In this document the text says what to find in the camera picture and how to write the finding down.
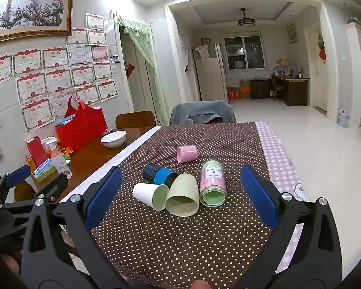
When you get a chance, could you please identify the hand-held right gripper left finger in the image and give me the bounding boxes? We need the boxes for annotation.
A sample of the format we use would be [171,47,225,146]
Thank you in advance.
[21,166,124,289]

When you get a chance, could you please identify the white bowl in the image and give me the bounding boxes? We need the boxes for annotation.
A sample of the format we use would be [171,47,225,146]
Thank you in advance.
[100,130,127,149]

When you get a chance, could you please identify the red handbag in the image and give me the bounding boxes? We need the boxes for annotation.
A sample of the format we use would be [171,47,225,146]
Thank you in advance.
[55,96,108,151]

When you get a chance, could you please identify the pink checked tablecloth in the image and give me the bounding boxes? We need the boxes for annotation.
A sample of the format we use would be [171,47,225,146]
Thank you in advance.
[255,122,307,274]

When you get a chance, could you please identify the framed wall picture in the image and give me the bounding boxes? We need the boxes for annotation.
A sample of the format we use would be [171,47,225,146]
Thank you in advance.
[287,23,298,44]

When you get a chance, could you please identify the white refrigerator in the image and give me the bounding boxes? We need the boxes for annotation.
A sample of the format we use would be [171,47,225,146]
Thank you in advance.
[193,44,228,102]

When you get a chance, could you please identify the framed blossom painting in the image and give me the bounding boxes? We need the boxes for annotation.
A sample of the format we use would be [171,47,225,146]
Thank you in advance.
[0,0,75,46]

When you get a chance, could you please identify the person's left hand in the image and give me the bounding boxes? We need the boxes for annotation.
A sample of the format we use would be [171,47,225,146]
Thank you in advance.
[0,251,21,275]

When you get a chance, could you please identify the wall of certificates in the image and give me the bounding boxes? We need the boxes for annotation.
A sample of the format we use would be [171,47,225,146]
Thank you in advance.
[0,13,119,132]

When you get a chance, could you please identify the wooden desk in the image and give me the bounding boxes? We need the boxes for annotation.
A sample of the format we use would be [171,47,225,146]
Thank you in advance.
[272,75,310,106]

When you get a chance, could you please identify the clear spray bottle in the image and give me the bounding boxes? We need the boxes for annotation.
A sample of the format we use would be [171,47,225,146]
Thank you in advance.
[41,137,72,179]

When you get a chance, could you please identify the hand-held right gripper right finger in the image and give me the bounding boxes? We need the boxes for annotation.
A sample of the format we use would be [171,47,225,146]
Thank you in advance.
[231,165,343,289]

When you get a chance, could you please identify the light blue thermos jug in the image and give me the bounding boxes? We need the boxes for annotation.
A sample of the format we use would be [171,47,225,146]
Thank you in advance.
[337,110,349,128]

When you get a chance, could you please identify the grey jacket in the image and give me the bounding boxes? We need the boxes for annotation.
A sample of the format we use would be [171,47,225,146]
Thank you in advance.
[169,100,237,125]

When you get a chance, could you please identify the wooden table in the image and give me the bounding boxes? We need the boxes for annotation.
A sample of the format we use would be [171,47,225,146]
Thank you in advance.
[13,126,157,203]

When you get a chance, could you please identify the green curtain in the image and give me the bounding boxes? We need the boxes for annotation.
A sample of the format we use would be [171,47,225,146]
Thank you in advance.
[117,15,169,126]

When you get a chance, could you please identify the ceiling lamp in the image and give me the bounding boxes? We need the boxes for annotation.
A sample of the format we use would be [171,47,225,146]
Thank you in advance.
[238,8,256,27]

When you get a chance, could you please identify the tall pink labelled cup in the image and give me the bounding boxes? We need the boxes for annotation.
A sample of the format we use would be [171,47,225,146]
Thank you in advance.
[199,159,227,208]

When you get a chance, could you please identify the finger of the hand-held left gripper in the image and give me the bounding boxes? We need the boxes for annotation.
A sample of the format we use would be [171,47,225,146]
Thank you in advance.
[0,173,69,212]
[0,165,32,201]

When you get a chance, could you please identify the dark blue cup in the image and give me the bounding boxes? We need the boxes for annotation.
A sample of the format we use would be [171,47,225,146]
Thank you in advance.
[142,163,179,187]

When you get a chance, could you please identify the white paper cup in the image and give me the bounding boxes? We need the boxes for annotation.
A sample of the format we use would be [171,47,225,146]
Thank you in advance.
[133,183,169,211]

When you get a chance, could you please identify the green tissue box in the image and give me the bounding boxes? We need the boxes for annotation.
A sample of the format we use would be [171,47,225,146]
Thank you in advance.
[32,158,59,183]

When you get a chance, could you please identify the beige plastic cup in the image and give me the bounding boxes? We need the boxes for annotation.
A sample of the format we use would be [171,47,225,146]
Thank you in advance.
[165,173,200,217]

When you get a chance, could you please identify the brown polka-dot tablecloth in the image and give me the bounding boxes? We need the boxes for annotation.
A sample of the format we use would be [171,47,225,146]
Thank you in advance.
[92,122,273,284]

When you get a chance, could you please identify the white cloth strip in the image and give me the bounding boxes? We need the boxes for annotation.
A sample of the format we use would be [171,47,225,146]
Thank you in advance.
[58,126,162,203]

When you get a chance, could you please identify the dark cabinet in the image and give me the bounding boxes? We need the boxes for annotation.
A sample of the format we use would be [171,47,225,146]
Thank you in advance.
[250,78,273,100]

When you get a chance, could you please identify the window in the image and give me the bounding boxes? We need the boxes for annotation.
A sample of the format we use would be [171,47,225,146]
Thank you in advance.
[223,35,266,70]

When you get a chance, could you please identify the small pink cup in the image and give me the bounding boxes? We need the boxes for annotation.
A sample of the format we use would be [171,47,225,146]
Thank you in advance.
[177,145,198,164]

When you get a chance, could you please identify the wooden chair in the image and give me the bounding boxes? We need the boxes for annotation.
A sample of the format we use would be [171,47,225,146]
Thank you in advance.
[115,111,156,129]

